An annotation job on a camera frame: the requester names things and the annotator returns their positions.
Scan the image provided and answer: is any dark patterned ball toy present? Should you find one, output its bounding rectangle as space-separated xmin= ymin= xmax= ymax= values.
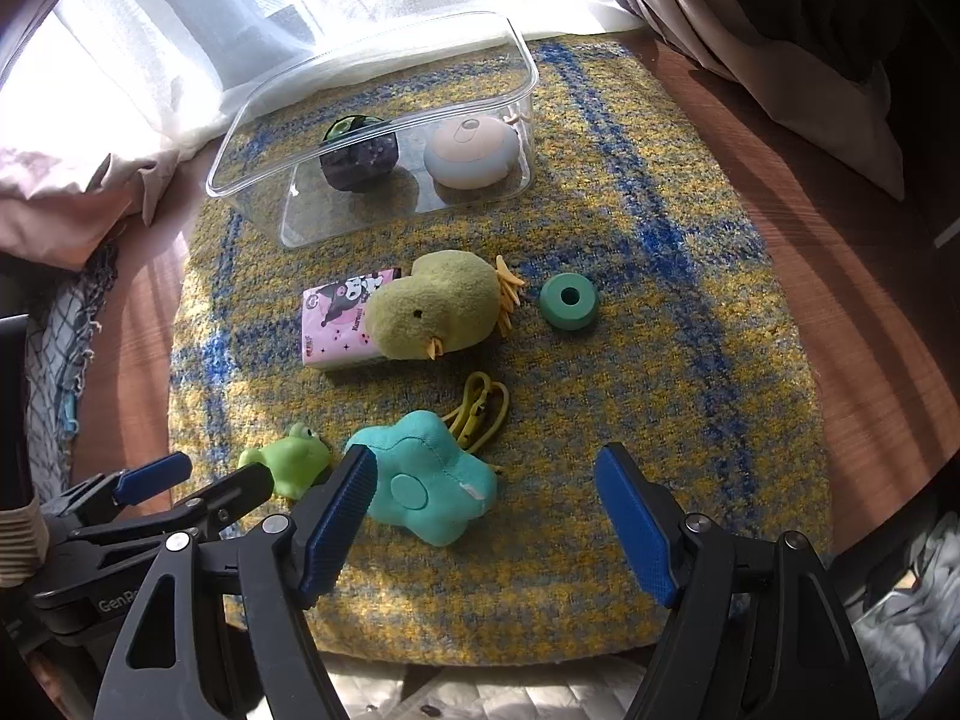
xmin=320 ymin=114 xmax=398 ymax=191

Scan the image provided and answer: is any person's left forearm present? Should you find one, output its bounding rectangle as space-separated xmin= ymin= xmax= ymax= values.
xmin=0 ymin=496 xmax=51 ymax=587

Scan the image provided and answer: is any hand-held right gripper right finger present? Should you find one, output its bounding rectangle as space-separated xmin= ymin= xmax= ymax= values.
xmin=592 ymin=442 xmax=882 ymax=720

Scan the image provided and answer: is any green ring toy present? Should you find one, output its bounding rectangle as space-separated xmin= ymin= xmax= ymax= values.
xmin=538 ymin=274 xmax=599 ymax=332

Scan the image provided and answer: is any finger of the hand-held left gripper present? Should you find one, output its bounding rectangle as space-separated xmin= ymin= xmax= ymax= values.
xmin=41 ymin=452 xmax=194 ymax=535
xmin=67 ymin=463 xmax=276 ymax=563

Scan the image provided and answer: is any pile of light clothes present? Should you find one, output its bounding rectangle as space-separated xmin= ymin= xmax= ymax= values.
xmin=847 ymin=510 xmax=960 ymax=698

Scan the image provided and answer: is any teal plush flower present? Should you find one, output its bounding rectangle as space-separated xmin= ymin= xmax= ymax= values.
xmin=343 ymin=410 xmax=498 ymax=547

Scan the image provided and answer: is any pink tissue packet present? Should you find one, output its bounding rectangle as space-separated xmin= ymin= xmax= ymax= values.
xmin=301 ymin=266 xmax=402 ymax=371

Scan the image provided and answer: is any green frog toy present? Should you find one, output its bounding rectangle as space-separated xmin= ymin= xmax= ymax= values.
xmin=238 ymin=422 xmax=333 ymax=502

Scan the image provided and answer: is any yellow and blue plaid mat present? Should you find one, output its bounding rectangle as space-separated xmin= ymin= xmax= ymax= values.
xmin=166 ymin=37 xmax=835 ymax=667

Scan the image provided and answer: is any green plush duck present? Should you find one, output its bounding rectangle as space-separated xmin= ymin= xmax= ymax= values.
xmin=365 ymin=250 xmax=526 ymax=361

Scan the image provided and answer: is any blue checked cloth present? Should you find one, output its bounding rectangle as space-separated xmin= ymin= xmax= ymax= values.
xmin=26 ymin=240 xmax=121 ymax=496

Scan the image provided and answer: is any white round mouse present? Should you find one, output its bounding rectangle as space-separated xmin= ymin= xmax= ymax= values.
xmin=424 ymin=114 xmax=524 ymax=188

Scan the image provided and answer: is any dark cloth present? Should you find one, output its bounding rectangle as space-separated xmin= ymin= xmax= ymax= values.
xmin=0 ymin=315 xmax=36 ymax=511

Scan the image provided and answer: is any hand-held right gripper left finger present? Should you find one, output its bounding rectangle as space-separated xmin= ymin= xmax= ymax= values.
xmin=94 ymin=444 xmax=380 ymax=720

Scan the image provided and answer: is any pink cloth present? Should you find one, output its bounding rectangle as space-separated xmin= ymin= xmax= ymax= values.
xmin=0 ymin=146 xmax=181 ymax=271

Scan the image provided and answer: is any yellow strap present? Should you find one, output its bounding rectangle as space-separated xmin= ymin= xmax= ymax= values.
xmin=441 ymin=371 xmax=511 ymax=458

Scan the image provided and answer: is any white quilted cloth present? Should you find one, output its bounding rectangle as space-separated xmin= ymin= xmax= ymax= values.
xmin=322 ymin=652 xmax=653 ymax=720

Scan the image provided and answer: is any white sheer curtain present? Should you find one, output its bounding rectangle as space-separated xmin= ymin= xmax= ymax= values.
xmin=0 ymin=0 xmax=646 ymax=158

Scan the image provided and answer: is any beige heavy curtain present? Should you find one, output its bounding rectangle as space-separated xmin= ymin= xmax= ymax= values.
xmin=596 ymin=0 xmax=912 ymax=200

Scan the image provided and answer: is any clear plastic container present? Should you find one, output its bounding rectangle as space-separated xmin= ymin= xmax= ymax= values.
xmin=206 ymin=11 xmax=539 ymax=248

